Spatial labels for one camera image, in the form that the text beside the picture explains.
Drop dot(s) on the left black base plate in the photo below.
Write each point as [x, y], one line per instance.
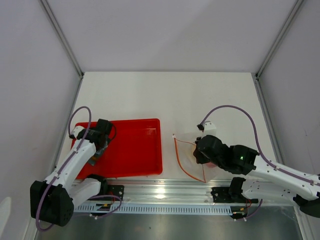
[116, 190]

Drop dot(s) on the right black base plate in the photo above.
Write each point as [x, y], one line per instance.
[228, 195]

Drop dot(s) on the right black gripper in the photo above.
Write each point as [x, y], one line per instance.
[199, 159]

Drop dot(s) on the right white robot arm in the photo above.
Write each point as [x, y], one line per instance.
[257, 179]

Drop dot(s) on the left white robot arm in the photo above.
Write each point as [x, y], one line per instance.
[65, 174]

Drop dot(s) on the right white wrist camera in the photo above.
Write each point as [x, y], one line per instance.
[207, 128]

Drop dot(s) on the right aluminium frame post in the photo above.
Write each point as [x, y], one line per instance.
[283, 31]

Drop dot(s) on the clear zip bag orange zipper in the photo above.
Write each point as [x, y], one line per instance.
[184, 144]

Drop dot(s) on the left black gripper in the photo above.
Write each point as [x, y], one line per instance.
[98, 153]

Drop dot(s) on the aluminium frame post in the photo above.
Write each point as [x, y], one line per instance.
[45, 5]
[283, 31]

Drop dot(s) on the red plastic tray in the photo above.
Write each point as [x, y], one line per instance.
[136, 151]

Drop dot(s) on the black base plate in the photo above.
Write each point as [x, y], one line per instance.
[228, 195]
[116, 190]

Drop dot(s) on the white slotted cable duct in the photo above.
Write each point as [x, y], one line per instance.
[165, 209]

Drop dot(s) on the left aluminium frame post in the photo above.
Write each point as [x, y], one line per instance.
[45, 5]

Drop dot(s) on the orange peach with leaf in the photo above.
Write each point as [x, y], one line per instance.
[193, 151]

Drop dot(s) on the aluminium front rail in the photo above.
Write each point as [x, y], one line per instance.
[160, 191]

